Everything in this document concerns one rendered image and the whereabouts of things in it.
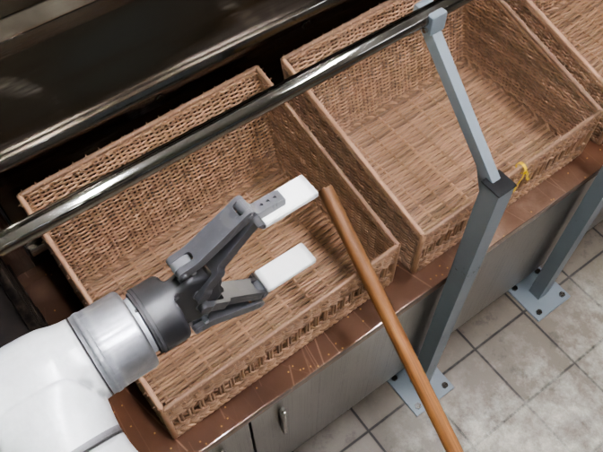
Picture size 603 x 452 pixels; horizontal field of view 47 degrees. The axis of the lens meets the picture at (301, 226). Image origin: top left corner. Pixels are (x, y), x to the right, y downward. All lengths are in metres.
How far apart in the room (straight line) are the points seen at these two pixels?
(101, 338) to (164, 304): 0.07
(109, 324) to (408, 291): 0.91
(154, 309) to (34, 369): 0.12
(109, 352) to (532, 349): 1.63
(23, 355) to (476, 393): 1.55
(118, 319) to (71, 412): 0.09
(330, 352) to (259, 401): 0.17
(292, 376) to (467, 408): 0.76
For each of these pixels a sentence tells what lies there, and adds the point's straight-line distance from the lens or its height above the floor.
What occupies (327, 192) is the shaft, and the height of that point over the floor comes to 0.85.
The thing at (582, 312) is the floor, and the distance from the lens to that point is 2.27.
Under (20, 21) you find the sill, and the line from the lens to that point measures 1.21.
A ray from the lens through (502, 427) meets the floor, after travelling 2.06.
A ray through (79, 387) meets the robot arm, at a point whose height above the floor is 1.28.
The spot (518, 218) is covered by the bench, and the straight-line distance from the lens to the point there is 1.65.
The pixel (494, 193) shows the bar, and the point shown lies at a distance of 1.20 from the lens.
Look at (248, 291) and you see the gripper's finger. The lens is 0.80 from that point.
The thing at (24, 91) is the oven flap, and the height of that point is 1.03.
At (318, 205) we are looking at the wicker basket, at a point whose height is 0.59.
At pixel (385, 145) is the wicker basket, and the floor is 0.59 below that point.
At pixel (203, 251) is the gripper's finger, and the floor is 1.32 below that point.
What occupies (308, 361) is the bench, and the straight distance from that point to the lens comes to 1.42.
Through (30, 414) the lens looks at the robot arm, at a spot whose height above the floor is 1.29.
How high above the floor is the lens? 1.90
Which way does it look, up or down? 57 degrees down
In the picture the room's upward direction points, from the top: straight up
